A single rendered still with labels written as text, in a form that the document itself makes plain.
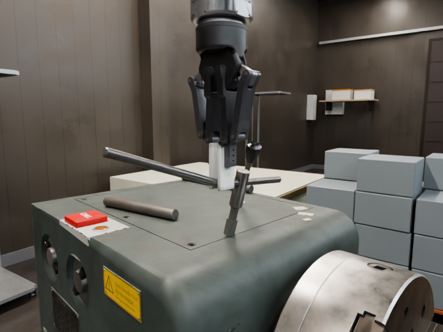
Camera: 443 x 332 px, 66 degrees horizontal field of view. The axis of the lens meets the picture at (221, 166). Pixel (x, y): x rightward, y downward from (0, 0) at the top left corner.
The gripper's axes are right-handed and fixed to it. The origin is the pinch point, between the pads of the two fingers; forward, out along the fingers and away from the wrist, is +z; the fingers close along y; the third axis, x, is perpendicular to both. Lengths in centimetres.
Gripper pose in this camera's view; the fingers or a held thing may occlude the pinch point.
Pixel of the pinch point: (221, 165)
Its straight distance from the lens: 51.5
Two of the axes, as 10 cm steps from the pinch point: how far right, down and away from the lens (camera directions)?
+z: 0.0, 9.9, 1.4
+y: 7.0, 1.0, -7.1
